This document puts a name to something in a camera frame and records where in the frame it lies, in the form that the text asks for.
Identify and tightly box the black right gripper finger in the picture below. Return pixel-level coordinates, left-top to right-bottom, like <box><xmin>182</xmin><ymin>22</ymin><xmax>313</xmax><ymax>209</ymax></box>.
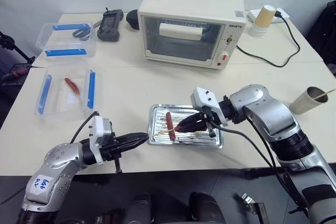
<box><xmin>176</xmin><ymin>113</ymin><xmax>205</xmax><ymax>128</ymax></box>
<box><xmin>175</xmin><ymin>122</ymin><xmax>209</xmax><ymax>133</ymax></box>

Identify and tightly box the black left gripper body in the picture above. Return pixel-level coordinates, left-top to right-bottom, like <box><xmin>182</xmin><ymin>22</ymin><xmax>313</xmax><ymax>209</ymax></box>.
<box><xmin>100</xmin><ymin>132</ymin><xmax>127</xmax><ymax>174</ymax></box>

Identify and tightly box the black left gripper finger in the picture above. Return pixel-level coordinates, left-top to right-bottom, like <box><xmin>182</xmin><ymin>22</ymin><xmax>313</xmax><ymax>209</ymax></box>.
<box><xmin>124</xmin><ymin>138</ymin><xmax>148</xmax><ymax>153</ymax></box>
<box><xmin>123</xmin><ymin>132</ymin><xmax>149</xmax><ymax>143</ymax></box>

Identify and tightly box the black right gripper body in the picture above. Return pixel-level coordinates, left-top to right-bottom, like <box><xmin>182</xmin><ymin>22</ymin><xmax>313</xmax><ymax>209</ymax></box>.
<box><xmin>197</xmin><ymin>106</ymin><xmax>219</xmax><ymax>139</ymax></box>

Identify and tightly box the red sausage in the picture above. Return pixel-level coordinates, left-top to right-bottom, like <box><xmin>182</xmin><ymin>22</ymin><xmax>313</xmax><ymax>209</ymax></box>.
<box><xmin>64</xmin><ymin>77</ymin><xmax>81</xmax><ymax>95</ymax></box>
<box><xmin>165</xmin><ymin>112</ymin><xmax>176</xmax><ymax>141</ymax></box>

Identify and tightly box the wooden skewer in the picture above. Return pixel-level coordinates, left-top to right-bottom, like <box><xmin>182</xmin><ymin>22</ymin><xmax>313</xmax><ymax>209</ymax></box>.
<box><xmin>150</xmin><ymin>129</ymin><xmax>175</xmax><ymax>138</ymax></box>
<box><xmin>313</xmin><ymin>90</ymin><xmax>332</xmax><ymax>100</ymax></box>

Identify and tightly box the silver metal baking tray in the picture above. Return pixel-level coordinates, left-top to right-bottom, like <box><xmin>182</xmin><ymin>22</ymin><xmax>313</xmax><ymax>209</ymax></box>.
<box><xmin>146</xmin><ymin>104</ymin><xmax>224</xmax><ymax>150</ymax></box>

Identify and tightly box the brown paper cup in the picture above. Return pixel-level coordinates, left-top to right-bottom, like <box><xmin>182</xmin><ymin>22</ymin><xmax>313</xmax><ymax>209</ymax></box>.
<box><xmin>289</xmin><ymin>86</ymin><xmax>329</xmax><ymax>115</ymax></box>

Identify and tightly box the white paper cup stack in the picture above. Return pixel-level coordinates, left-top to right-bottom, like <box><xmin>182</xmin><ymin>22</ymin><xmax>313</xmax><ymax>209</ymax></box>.
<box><xmin>248</xmin><ymin>23</ymin><xmax>269</xmax><ymax>37</ymax></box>

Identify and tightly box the tan paper cup white rim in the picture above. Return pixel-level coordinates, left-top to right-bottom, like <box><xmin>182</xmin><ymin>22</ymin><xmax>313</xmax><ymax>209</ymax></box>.
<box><xmin>253</xmin><ymin>4</ymin><xmax>278</xmax><ymax>29</ymax></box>

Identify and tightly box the blue container clip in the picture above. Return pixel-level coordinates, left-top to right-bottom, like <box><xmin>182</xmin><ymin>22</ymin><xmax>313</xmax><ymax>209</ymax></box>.
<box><xmin>37</xmin><ymin>74</ymin><xmax>53</xmax><ymax>115</ymax></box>
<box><xmin>52</xmin><ymin>23</ymin><xmax>91</xmax><ymax>31</ymax></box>
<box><xmin>86</xmin><ymin>69</ymin><xmax>97</xmax><ymax>110</ymax></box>
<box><xmin>45</xmin><ymin>48</ymin><xmax>88</xmax><ymax>57</ymax></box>

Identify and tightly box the clear plastic container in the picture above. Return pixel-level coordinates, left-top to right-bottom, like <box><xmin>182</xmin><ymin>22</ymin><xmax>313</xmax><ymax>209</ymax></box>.
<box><xmin>35</xmin><ymin>20</ymin><xmax>97</xmax><ymax>58</ymax></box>
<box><xmin>34</xmin><ymin>63</ymin><xmax>104</xmax><ymax>118</ymax></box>

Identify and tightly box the dark rounded shape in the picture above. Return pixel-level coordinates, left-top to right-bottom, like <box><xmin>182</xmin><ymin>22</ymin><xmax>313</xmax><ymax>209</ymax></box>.
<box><xmin>188</xmin><ymin>191</ymin><xmax>227</xmax><ymax>224</ymax></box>

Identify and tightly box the black handheld controller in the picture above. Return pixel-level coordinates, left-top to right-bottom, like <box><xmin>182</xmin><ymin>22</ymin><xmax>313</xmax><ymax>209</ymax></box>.
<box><xmin>97</xmin><ymin>7</ymin><xmax>124</xmax><ymax>42</ymax></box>

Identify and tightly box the black oval case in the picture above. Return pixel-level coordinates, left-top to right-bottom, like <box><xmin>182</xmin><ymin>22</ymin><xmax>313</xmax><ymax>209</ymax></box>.
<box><xmin>125</xmin><ymin>9</ymin><xmax>140</xmax><ymax>30</ymax></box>

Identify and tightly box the black and red tool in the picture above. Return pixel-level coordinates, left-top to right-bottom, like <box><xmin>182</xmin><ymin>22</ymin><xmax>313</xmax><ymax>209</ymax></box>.
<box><xmin>0</xmin><ymin>62</ymin><xmax>34</xmax><ymax>86</ymax></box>

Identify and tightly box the white power strip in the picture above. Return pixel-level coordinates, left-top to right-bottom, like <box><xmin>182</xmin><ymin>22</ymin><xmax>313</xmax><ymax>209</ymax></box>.
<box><xmin>246</xmin><ymin>8</ymin><xmax>291</xmax><ymax>24</ymax></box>

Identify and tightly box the black tripod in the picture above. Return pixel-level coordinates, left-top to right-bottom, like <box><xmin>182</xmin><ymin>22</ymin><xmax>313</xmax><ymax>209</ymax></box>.
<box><xmin>0</xmin><ymin>30</ymin><xmax>36</xmax><ymax>65</ymax></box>

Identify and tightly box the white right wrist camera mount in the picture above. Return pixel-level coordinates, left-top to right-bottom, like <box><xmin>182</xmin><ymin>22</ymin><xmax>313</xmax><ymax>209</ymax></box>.
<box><xmin>190</xmin><ymin>86</ymin><xmax>228</xmax><ymax>127</ymax></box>

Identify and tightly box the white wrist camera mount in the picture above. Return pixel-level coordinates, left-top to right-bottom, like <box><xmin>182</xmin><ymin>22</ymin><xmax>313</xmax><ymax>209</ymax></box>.
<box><xmin>190</xmin><ymin>86</ymin><xmax>228</xmax><ymax>127</ymax></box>
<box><xmin>89</xmin><ymin>115</ymin><xmax>114</xmax><ymax>164</ymax></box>

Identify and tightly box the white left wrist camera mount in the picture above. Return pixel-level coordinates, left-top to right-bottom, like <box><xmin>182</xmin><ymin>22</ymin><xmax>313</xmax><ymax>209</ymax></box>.
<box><xmin>89</xmin><ymin>115</ymin><xmax>114</xmax><ymax>164</ymax></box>

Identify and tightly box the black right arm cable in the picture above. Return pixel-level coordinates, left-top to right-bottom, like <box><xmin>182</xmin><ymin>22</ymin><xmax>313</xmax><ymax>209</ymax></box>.
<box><xmin>209</xmin><ymin>125</ymin><xmax>313</xmax><ymax>218</ymax></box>

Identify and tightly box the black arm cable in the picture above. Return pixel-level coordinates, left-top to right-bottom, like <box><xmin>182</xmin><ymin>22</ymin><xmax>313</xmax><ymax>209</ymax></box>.
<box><xmin>209</xmin><ymin>125</ymin><xmax>313</xmax><ymax>218</ymax></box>
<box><xmin>68</xmin><ymin>111</ymin><xmax>99</xmax><ymax>145</ymax></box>

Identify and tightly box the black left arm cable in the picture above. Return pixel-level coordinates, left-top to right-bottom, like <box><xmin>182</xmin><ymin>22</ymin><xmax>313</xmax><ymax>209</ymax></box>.
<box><xmin>68</xmin><ymin>111</ymin><xmax>99</xmax><ymax>145</ymax></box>

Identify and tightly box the metal bracket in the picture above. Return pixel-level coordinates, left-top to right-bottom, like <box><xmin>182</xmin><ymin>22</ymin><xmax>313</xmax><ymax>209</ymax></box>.
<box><xmin>239</xmin><ymin>192</ymin><xmax>266</xmax><ymax>224</ymax></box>

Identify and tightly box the black strap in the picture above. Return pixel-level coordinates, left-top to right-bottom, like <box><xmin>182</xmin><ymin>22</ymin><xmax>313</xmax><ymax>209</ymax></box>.
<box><xmin>72</xmin><ymin>28</ymin><xmax>90</xmax><ymax>42</ymax></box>

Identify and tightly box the black oven power cable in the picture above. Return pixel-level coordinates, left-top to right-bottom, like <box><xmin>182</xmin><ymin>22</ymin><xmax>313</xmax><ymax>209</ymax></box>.
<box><xmin>236</xmin><ymin>10</ymin><xmax>301</xmax><ymax>69</ymax></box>

